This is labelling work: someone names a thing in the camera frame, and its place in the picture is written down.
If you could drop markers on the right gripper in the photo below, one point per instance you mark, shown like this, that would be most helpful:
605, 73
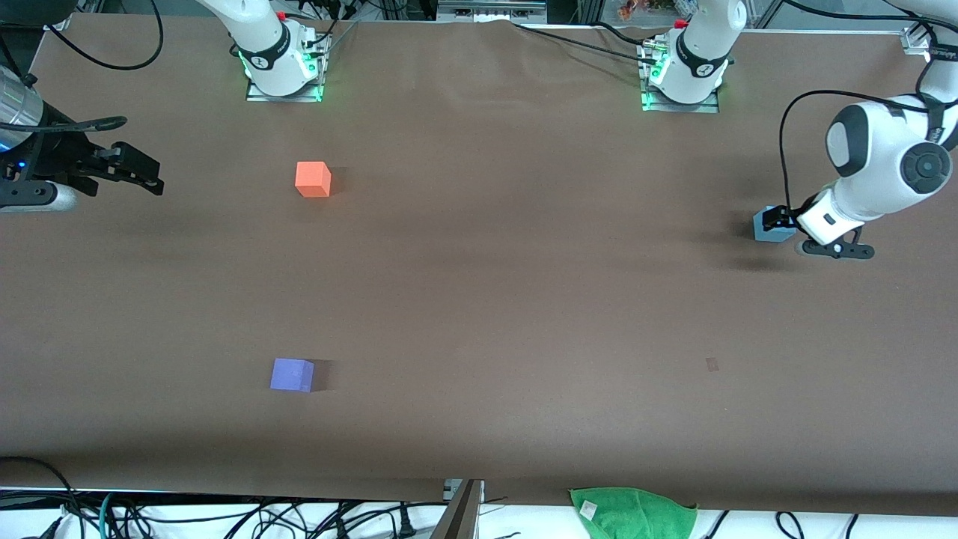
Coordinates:
66, 159

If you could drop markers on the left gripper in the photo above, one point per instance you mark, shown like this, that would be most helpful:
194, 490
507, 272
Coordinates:
787, 217

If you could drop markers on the light blue foam block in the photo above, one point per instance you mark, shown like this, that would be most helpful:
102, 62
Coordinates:
771, 233

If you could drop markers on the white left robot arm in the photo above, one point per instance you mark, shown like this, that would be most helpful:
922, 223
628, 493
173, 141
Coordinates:
868, 150

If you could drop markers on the orange foam block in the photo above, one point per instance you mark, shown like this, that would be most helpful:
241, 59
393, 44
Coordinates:
310, 180

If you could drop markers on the purple foam block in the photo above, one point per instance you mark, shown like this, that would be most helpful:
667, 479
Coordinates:
290, 374

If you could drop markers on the brown table cover sheet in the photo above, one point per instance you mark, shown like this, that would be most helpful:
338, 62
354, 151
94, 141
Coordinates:
524, 262

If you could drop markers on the green cloth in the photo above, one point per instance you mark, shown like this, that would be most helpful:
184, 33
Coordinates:
636, 513

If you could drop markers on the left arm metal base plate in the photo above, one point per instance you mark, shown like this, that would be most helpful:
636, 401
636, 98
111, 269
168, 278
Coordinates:
711, 105

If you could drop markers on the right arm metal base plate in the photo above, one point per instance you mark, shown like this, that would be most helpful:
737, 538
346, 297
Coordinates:
258, 93

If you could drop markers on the aluminium corner bracket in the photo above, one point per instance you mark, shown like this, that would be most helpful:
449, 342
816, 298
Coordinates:
914, 41

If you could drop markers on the aluminium frame profile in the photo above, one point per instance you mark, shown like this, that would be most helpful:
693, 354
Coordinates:
490, 9

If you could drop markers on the grey metal post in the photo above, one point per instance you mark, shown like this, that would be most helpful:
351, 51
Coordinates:
460, 516

